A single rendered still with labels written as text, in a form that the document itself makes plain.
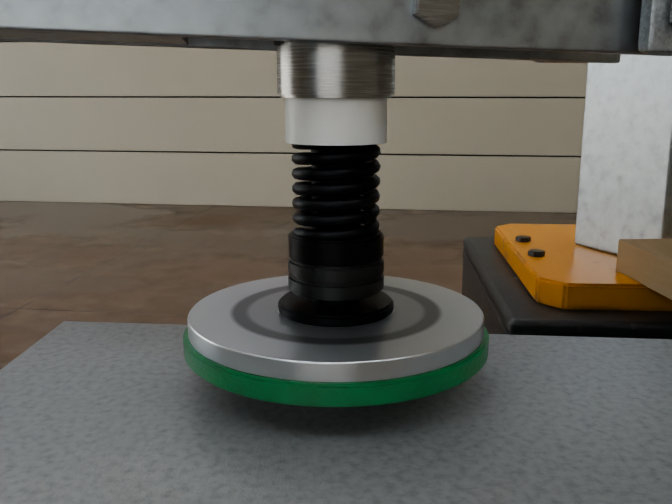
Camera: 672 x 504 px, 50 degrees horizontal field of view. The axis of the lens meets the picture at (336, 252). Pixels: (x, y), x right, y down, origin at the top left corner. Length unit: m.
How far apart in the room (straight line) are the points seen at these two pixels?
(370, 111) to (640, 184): 0.84
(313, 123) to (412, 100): 6.02
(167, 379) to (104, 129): 6.64
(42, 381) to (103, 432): 0.11
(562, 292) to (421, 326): 0.63
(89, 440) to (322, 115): 0.25
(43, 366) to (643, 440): 0.44
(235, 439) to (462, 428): 0.15
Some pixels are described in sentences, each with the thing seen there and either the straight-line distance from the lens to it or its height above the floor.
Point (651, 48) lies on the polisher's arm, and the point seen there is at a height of 1.08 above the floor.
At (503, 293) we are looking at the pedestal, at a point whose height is 0.74.
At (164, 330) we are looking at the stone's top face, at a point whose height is 0.84.
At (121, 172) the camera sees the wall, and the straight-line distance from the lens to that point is 7.15.
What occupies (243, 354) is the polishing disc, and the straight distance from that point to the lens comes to 0.45.
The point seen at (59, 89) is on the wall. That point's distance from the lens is 7.35.
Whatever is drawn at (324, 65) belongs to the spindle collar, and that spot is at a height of 1.07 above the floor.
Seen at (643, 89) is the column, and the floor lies 1.06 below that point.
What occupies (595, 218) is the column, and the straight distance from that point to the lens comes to 1.34.
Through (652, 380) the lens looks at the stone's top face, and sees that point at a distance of 0.60.
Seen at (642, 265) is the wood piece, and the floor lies 0.81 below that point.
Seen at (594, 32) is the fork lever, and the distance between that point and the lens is 0.49.
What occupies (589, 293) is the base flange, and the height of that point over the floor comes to 0.77.
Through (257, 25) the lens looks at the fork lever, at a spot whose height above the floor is 1.09.
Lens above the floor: 1.05
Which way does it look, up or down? 13 degrees down
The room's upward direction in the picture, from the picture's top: straight up
